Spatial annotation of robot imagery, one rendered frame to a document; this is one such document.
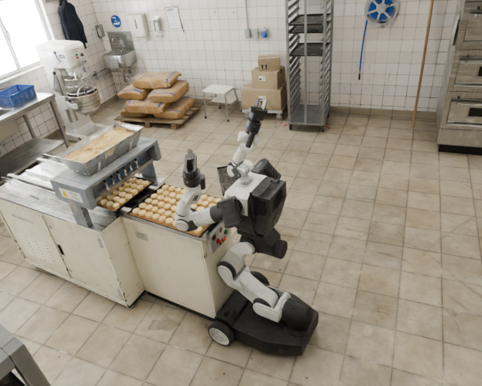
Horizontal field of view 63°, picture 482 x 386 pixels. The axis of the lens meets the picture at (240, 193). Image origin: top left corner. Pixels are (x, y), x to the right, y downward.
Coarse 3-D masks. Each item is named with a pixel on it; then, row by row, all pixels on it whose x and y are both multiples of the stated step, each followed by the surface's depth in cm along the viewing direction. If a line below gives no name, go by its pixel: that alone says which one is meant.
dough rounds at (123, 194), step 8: (128, 184) 295; (136, 184) 294; (144, 184) 293; (112, 192) 288; (120, 192) 290; (128, 192) 288; (136, 192) 286; (104, 200) 279; (112, 200) 282; (120, 200) 277; (128, 200) 280; (112, 208) 273
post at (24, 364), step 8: (8, 344) 74; (16, 344) 74; (24, 344) 74; (8, 352) 72; (16, 352) 73; (24, 352) 74; (16, 360) 73; (24, 360) 75; (32, 360) 76; (16, 368) 75; (24, 368) 75; (32, 368) 77; (24, 376) 76; (32, 376) 77; (40, 376) 79; (32, 384) 78; (40, 384) 79; (48, 384) 81
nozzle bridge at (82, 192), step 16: (144, 144) 289; (128, 160) 272; (144, 160) 297; (64, 176) 260; (80, 176) 258; (96, 176) 256; (128, 176) 280; (64, 192) 257; (80, 192) 247; (96, 192) 263; (80, 208) 258; (80, 224) 270
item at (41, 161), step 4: (40, 160) 348; (44, 160) 346; (48, 160) 346; (40, 164) 352; (44, 164) 348; (48, 164) 345; (52, 164) 342; (56, 164) 339; (60, 164) 337; (56, 168) 343; (60, 168) 340; (64, 168) 336; (148, 188) 293; (152, 188) 291; (156, 188) 290; (148, 192) 296
